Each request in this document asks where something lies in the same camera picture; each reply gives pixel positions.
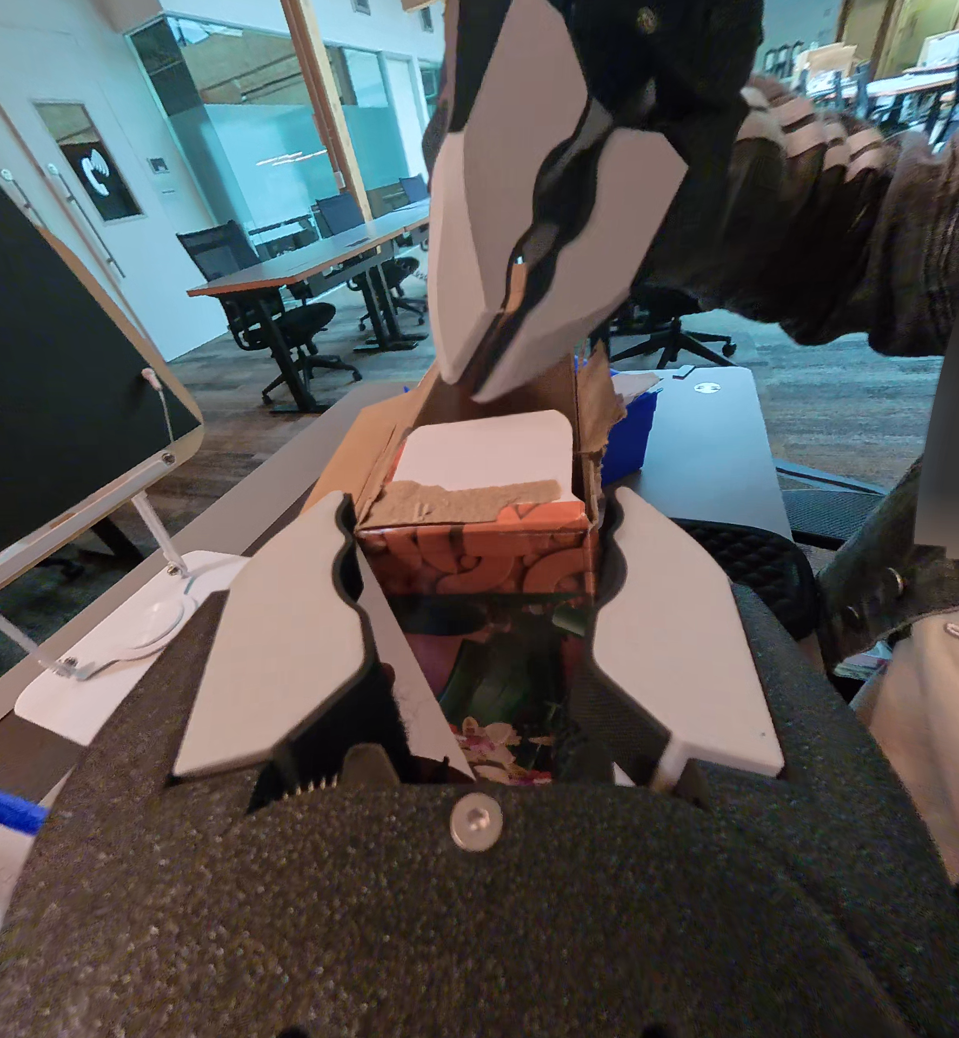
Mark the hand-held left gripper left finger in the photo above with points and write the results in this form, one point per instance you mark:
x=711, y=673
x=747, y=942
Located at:
x=285, y=641

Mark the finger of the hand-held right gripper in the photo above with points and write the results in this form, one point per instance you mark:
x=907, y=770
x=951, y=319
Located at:
x=617, y=227
x=487, y=203

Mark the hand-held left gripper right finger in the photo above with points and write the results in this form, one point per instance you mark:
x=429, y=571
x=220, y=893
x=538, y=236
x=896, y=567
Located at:
x=682, y=649

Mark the black orchid lego box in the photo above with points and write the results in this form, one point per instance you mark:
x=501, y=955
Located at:
x=479, y=559

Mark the blue plastic bin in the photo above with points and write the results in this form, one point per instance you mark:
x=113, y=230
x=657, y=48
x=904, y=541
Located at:
x=633, y=438
x=1, y=807

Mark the black mesh cushion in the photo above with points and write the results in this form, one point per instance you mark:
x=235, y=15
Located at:
x=755, y=568

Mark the black office chair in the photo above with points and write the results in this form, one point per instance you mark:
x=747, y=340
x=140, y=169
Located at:
x=285, y=324
x=366, y=243
x=674, y=324

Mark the wooden table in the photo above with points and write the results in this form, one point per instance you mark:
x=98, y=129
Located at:
x=325, y=251

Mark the white panel foot plate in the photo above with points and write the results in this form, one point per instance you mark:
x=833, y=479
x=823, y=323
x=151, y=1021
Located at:
x=123, y=697

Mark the person's beige shirt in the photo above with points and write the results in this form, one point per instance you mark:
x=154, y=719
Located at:
x=933, y=730

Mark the white tipped thin rod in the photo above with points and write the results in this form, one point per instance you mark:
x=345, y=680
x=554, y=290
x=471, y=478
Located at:
x=149, y=375

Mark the black phone icon sign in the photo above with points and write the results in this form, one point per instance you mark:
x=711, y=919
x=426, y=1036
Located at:
x=100, y=177

